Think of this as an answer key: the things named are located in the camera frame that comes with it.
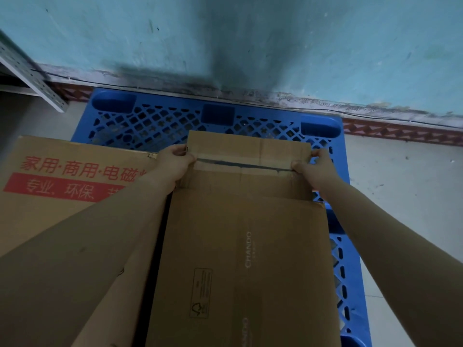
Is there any person's left hand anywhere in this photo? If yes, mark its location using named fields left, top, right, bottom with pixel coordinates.
left=153, top=144, right=197, bottom=195

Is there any person's right hand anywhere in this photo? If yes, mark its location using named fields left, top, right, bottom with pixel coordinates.
left=291, top=148, right=342, bottom=201

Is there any plain brown cardboard box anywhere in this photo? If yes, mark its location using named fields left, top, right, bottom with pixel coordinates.
left=145, top=130, right=342, bottom=347

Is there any person's right forearm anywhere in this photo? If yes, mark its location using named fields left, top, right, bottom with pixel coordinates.
left=314, top=176, right=463, bottom=347

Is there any person's left forearm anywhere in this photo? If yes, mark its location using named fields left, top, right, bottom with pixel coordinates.
left=0, top=169, right=174, bottom=347

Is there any blue plastic pallet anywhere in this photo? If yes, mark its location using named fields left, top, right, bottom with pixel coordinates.
left=71, top=87, right=373, bottom=347

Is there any cardboard box with red print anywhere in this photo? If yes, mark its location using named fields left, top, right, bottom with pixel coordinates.
left=0, top=136, right=170, bottom=347

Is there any grey perforated metal shelf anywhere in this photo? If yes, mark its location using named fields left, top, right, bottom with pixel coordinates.
left=0, top=30, right=69, bottom=113

